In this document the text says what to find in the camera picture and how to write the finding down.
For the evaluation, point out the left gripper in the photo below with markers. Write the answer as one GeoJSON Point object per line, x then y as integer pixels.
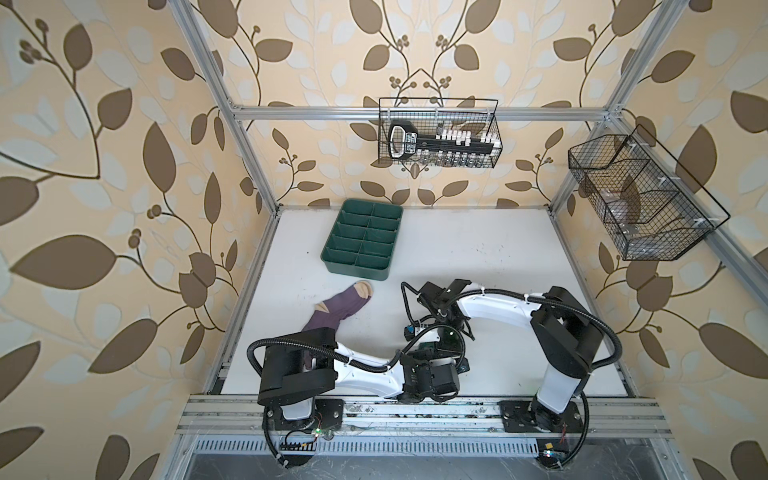
{"type": "Point", "coordinates": [419, 360]}

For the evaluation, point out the green divided plastic tray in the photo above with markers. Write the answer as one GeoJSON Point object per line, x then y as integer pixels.
{"type": "Point", "coordinates": [362, 240]}

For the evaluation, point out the purple sock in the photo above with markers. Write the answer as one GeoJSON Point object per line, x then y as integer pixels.
{"type": "Point", "coordinates": [331, 312]}

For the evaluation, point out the blue orange striped sock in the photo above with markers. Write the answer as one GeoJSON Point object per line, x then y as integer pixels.
{"type": "Point", "coordinates": [428, 349]}

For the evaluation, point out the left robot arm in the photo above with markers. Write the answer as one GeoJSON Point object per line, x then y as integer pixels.
{"type": "Point", "coordinates": [296, 371]}

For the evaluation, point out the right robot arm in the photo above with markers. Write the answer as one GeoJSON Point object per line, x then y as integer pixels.
{"type": "Point", "coordinates": [574, 342]}

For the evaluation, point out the black socket set holder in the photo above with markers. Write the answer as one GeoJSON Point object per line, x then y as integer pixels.
{"type": "Point", "coordinates": [403, 140]}

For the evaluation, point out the back wire basket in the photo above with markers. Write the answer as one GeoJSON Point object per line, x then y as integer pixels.
{"type": "Point", "coordinates": [431, 115]}

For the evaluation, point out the wire basket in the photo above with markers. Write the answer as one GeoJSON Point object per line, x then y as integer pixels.
{"type": "Point", "coordinates": [653, 207]}
{"type": "Point", "coordinates": [431, 115]}

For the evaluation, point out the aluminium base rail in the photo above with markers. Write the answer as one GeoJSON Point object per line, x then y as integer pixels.
{"type": "Point", "coordinates": [366, 426]}

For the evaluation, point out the right wire basket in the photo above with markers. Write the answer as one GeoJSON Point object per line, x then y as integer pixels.
{"type": "Point", "coordinates": [653, 207]}

